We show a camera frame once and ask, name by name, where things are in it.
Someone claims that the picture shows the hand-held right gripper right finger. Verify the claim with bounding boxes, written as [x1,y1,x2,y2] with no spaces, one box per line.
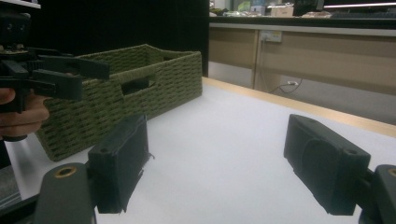
[283,113,372,217]

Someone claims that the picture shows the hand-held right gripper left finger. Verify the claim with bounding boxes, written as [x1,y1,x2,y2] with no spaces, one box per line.
[87,114,151,216]

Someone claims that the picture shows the green woven basket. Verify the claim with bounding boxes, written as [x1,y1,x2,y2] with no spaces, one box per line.
[35,43,204,162]

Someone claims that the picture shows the white shelf board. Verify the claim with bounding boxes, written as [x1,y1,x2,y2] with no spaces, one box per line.
[0,0,42,10]

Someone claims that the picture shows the black curtain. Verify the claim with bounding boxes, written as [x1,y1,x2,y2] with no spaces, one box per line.
[21,0,210,77]

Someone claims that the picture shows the long wooden counter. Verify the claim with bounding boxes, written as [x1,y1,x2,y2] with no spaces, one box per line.
[207,14,396,96]

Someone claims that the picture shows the black keyboard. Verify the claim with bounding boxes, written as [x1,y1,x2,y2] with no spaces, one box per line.
[330,10,396,20]

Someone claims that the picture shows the dark monitor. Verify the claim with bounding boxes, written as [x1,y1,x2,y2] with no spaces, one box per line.
[293,0,325,17]

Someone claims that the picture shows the cardboard box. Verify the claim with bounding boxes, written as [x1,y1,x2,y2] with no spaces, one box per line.
[270,5,295,18]

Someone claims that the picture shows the black cable with white plug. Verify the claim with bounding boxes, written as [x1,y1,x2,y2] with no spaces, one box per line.
[268,79,304,95]

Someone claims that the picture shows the white wall socket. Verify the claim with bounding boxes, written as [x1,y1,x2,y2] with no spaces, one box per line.
[260,30,284,44]

